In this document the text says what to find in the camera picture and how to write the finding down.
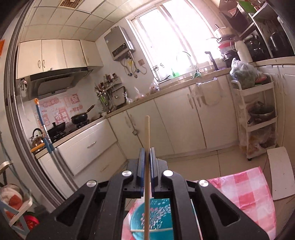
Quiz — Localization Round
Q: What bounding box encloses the steel pot on cart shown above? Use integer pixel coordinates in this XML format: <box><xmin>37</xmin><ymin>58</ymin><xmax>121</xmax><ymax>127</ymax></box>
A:
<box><xmin>247</xmin><ymin>101</ymin><xmax>276</xmax><ymax>124</ymax></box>

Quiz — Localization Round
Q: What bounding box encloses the red white checkered tablecloth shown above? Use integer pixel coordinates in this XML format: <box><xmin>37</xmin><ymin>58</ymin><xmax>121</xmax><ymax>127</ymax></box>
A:
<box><xmin>122</xmin><ymin>167</ymin><xmax>277</xmax><ymax>239</ymax></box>

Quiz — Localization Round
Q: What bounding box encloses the white thermos jug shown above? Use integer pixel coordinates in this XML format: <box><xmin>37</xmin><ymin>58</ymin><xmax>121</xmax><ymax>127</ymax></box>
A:
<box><xmin>235</xmin><ymin>40</ymin><xmax>253</xmax><ymax>63</ymax></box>

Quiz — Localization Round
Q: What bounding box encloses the grey wall water heater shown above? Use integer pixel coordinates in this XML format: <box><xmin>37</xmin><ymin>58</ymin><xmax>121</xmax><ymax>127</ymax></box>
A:
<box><xmin>104</xmin><ymin>26</ymin><xmax>135</xmax><ymax>61</ymax></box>

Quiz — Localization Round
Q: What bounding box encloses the green vegetables plastic bag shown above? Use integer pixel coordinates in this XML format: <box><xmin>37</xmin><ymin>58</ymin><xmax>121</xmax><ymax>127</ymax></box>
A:
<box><xmin>230</xmin><ymin>58</ymin><xmax>258</xmax><ymax>90</ymax></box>

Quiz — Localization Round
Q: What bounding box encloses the black frying pan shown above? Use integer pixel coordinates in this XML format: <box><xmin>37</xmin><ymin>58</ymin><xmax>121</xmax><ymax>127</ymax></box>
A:
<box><xmin>71</xmin><ymin>104</ymin><xmax>95</xmax><ymax>125</ymax></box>

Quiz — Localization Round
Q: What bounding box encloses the black range hood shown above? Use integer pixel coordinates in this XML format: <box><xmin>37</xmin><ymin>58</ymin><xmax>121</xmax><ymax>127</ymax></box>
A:
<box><xmin>16</xmin><ymin>67</ymin><xmax>92</xmax><ymax>100</ymax></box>

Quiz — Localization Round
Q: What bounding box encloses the black wok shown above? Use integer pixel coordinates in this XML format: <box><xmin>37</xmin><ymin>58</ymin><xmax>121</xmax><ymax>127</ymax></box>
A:
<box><xmin>48</xmin><ymin>122</ymin><xmax>65</xmax><ymax>138</ymax></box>

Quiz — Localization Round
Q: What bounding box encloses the black faucet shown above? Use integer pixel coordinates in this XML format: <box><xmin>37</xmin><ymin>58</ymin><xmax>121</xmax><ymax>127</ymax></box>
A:
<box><xmin>205</xmin><ymin>51</ymin><xmax>218</xmax><ymax>71</ymax></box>

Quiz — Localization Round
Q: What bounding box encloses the teal perforated plastic basket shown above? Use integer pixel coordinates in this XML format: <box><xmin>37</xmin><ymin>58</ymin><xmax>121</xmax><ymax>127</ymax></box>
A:
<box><xmin>130</xmin><ymin>198</ymin><xmax>174</xmax><ymax>240</ymax></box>

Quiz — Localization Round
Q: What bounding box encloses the blue handled mop pole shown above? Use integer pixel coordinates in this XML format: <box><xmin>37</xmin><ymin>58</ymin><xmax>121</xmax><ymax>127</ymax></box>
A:
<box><xmin>34</xmin><ymin>98</ymin><xmax>78</xmax><ymax>191</ymax></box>

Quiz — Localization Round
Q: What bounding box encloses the utensil rack on wall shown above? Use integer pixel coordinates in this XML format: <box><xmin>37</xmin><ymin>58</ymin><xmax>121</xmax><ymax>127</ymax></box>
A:
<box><xmin>95</xmin><ymin>73</ymin><xmax>126</xmax><ymax>114</ymax></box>

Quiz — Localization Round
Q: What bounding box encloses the white board leaning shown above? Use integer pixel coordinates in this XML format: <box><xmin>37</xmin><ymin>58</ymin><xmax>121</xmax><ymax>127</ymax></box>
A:
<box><xmin>267</xmin><ymin>147</ymin><xmax>295</xmax><ymax>200</ymax></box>

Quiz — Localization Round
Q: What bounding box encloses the steel kettle orange handle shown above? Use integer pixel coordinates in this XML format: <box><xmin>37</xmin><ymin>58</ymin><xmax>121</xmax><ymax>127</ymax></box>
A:
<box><xmin>30</xmin><ymin>128</ymin><xmax>45</xmax><ymax>153</ymax></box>

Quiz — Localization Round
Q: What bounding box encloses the white rolling shelf cart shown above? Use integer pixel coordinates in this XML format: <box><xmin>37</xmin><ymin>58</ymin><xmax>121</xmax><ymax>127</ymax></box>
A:
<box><xmin>230</xmin><ymin>75</ymin><xmax>277</xmax><ymax>161</ymax></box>

